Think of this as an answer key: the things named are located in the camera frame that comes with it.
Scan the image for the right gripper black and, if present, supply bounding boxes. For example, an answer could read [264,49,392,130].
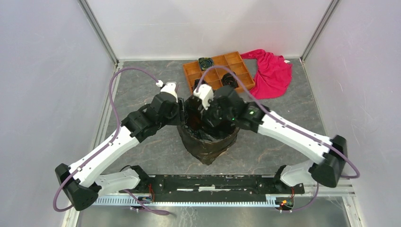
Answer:
[199,96,235,127]

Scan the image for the black trash bag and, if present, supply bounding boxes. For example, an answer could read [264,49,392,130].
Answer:
[177,96,240,165]

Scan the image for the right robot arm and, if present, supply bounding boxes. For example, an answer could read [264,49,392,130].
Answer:
[193,84,347,193]

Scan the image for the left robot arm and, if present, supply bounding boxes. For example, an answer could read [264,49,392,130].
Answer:
[53,92,184,212]

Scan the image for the black rolled bag centre right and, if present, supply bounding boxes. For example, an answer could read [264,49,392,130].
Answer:
[221,73,238,88]

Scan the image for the black rolled bag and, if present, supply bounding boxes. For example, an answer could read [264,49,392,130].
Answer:
[192,79,207,91]
[221,73,238,88]

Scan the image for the black rolled bag front left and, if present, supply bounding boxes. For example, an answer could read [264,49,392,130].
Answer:
[192,79,207,91]

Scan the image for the orange compartment tray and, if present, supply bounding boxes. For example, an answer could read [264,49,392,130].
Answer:
[183,52,255,93]

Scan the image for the rolled bag with yellow-green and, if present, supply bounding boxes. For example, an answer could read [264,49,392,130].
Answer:
[198,57,214,71]

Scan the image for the red cloth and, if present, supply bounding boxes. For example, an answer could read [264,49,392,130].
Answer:
[240,49,292,99]

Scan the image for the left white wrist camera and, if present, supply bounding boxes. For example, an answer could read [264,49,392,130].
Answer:
[156,80,178,102]

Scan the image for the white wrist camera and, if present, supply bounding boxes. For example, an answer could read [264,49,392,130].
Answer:
[193,84,214,110]
[156,80,178,102]

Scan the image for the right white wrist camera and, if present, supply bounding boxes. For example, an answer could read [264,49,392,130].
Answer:
[193,84,214,110]

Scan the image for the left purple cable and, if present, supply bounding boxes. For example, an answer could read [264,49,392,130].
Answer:
[52,67,171,216]

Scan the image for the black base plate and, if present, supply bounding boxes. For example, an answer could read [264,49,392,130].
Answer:
[131,175,305,202]

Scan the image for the aluminium rail frame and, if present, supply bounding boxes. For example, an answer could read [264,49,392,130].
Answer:
[62,175,362,227]

